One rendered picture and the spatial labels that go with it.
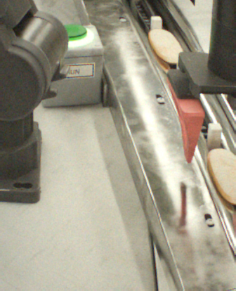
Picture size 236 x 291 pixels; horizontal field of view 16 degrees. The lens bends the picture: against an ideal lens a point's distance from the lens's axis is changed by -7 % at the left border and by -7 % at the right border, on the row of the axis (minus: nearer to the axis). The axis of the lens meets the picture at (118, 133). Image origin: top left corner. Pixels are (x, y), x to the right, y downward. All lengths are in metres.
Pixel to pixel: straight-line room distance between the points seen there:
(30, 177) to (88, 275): 0.15
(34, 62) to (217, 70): 0.16
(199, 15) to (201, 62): 0.51
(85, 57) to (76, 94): 0.05
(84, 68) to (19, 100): 0.21
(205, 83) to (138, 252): 0.17
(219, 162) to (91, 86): 0.21
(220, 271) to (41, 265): 0.17
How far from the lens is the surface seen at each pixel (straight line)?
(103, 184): 0.86
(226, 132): 0.91
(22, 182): 0.84
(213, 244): 0.73
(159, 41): 1.07
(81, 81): 0.98
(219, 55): 0.74
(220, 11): 0.73
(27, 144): 0.84
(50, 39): 0.80
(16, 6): 0.78
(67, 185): 0.86
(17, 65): 0.76
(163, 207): 0.77
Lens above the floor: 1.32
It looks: 32 degrees down
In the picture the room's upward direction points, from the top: 3 degrees clockwise
